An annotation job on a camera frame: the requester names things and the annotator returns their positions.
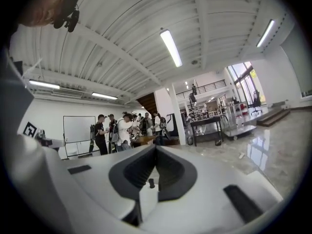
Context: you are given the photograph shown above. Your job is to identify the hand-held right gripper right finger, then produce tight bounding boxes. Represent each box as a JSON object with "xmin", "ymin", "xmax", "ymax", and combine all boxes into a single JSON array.
[{"xmin": 143, "ymin": 145, "xmax": 280, "ymax": 230}]

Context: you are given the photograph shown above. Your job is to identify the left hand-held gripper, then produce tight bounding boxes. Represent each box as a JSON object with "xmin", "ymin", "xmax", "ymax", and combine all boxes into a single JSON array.
[{"xmin": 23, "ymin": 121, "xmax": 66, "ymax": 153}]

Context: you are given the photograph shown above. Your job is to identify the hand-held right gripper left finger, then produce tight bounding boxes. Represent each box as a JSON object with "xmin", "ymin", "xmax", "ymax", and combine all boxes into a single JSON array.
[{"xmin": 43, "ymin": 145, "xmax": 156, "ymax": 234}]

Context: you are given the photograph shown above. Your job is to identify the long ceiling light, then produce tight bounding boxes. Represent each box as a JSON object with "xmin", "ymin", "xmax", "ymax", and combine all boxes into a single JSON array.
[
  {"xmin": 91, "ymin": 92, "xmax": 118, "ymax": 100},
  {"xmin": 255, "ymin": 19, "xmax": 275, "ymax": 48},
  {"xmin": 28, "ymin": 79, "xmax": 60, "ymax": 90},
  {"xmin": 159, "ymin": 29, "xmax": 183, "ymax": 67}
]

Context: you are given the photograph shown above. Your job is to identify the white whiteboard on stand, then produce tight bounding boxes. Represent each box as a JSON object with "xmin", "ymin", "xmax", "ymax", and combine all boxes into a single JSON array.
[{"xmin": 62, "ymin": 115, "xmax": 96, "ymax": 158}]

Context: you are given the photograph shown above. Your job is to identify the black treadmill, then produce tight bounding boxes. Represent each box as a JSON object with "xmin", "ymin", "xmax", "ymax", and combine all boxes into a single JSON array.
[{"xmin": 162, "ymin": 113, "xmax": 180, "ymax": 146}]

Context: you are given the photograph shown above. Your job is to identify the black metal workbench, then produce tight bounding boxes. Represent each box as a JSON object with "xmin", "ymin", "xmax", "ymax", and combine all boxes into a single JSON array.
[{"xmin": 189, "ymin": 117, "xmax": 224, "ymax": 146}]

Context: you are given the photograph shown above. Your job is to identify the grey platform cart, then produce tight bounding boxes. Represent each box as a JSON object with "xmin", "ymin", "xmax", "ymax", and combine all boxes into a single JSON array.
[{"xmin": 220, "ymin": 115, "xmax": 257, "ymax": 141}]

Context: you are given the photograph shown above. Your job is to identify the white support column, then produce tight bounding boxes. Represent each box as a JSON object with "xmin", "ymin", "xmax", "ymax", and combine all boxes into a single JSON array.
[{"xmin": 170, "ymin": 83, "xmax": 188, "ymax": 146}]

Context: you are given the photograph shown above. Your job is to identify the brown wooden table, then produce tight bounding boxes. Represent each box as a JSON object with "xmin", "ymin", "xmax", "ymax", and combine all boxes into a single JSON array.
[{"xmin": 130, "ymin": 135, "xmax": 156, "ymax": 148}]

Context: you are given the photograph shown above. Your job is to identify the brown wooden steps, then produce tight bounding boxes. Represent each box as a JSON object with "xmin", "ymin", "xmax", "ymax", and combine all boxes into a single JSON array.
[{"xmin": 256, "ymin": 108, "xmax": 291, "ymax": 127}]

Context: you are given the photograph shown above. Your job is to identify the tall black swivel chair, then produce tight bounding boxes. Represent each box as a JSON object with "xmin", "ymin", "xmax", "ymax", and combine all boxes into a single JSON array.
[{"xmin": 251, "ymin": 90, "xmax": 263, "ymax": 117}]

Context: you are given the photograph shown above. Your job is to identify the black mezzanine railing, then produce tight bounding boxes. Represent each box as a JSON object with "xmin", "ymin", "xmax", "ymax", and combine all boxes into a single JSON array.
[{"xmin": 175, "ymin": 80, "xmax": 227, "ymax": 99}]

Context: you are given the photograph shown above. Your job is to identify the brown wooden staircase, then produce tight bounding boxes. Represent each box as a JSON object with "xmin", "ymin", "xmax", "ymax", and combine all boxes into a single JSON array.
[{"xmin": 136, "ymin": 93, "xmax": 156, "ymax": 116}]

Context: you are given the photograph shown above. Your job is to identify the person's head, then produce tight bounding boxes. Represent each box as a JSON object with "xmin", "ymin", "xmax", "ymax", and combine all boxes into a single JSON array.
[{"xmin": 18, "ymin": 0, "xmax": 68, "ymax": 28}]

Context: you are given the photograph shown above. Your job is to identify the large glass window wall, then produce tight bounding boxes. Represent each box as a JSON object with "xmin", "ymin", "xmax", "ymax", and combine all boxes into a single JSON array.
[{"xmin": 227, "ymin": 61, "xmax": 266, "ymax": 108}]

